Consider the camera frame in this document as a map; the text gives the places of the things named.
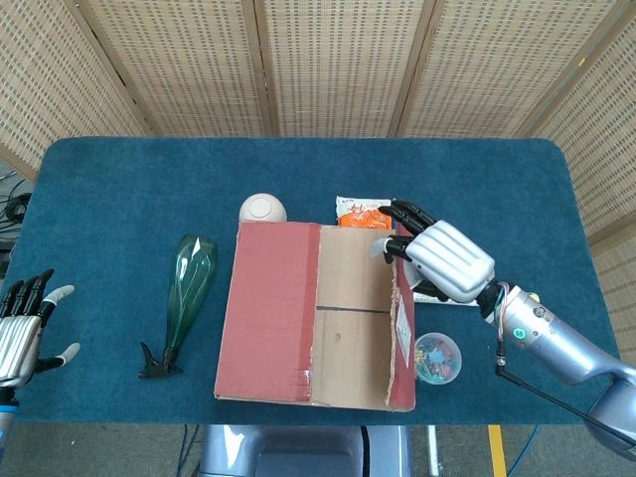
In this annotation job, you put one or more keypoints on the metal table leg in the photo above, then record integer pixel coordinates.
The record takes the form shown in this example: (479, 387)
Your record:
(433, 452)

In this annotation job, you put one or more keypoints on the black clip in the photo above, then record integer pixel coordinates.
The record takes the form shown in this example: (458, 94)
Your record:
(159, 366)

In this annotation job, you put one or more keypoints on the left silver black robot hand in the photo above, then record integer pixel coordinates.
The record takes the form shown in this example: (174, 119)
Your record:
(17, 338)

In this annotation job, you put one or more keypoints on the red cardboard box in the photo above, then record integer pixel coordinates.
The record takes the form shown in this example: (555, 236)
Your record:
(268, 308)

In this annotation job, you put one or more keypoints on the clear tub of coloured clips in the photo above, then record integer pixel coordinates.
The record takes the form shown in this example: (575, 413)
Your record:
(437, 359)

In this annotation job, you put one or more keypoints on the green transparent bottle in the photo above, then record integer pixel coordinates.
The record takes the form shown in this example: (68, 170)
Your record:
(191, 283)

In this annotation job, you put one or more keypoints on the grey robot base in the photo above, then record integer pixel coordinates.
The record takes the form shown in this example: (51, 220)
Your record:
(298, 452)

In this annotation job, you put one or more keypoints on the beige bowl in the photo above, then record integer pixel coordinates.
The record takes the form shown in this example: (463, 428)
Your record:
(261, 208)

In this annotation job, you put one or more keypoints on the orange snack packet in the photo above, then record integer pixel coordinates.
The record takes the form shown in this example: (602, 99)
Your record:
(358, 214)

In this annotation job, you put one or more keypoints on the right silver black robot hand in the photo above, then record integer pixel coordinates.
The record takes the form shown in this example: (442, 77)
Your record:
(447, 258)

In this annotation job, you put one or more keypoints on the woven bamboo folding screen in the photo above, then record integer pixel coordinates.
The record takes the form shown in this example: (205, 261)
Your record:
(338, 64)

